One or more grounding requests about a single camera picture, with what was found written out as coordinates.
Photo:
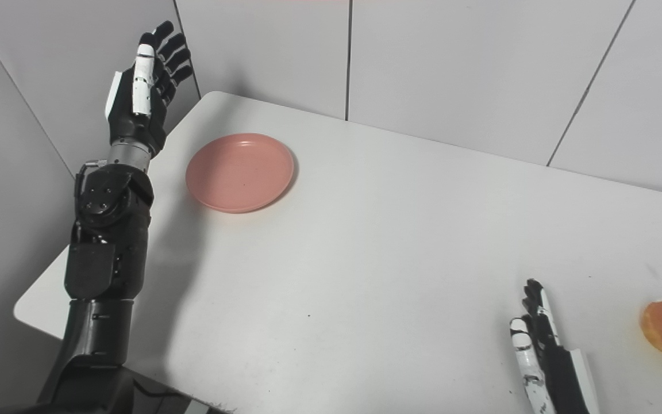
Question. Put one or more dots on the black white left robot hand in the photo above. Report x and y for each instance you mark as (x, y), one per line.
(135, 123)

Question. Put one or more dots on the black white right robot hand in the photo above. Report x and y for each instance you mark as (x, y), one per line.
(561, 379)

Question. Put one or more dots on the pink round plate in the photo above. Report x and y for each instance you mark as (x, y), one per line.
(240, 172)

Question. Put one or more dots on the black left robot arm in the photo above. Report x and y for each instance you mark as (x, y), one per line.
(107, 259)

